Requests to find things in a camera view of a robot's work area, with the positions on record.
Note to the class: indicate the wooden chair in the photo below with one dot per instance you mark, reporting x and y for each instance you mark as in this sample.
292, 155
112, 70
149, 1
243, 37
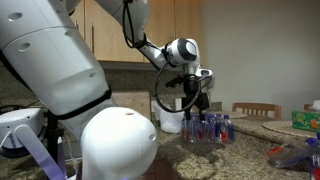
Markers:
258, 109

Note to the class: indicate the white plastic bag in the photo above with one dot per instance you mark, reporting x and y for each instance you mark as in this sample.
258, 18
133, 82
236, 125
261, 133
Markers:
169, 122

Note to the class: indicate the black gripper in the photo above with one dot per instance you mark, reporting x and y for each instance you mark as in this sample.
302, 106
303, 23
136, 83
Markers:
194, 97

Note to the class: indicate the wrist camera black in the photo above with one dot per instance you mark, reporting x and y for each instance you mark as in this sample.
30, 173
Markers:
175, 81

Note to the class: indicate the wooden wall cabinets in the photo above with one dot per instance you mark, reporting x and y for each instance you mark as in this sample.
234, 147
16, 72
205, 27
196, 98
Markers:
168, 20

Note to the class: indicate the Fiji water bottle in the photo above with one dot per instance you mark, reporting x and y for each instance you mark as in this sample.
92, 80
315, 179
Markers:
291, 153
315, 159

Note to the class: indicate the green tissue box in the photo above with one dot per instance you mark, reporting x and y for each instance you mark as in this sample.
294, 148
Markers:
306, 120

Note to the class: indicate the white VR headset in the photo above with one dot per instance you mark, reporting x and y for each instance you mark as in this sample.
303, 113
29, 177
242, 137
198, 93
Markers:
19, 129

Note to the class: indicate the wooden cutting board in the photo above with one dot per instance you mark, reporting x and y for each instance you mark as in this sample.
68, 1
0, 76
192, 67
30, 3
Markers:
135, 109

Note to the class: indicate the pack of Fiji water bottles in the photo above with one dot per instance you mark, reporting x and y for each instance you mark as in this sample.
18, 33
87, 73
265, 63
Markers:
216, 128

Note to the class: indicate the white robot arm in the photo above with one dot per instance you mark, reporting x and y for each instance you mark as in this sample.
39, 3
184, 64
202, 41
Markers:
43, 49

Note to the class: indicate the black camera stand pole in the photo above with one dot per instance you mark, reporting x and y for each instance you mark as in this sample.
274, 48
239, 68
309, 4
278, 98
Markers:
53, 132

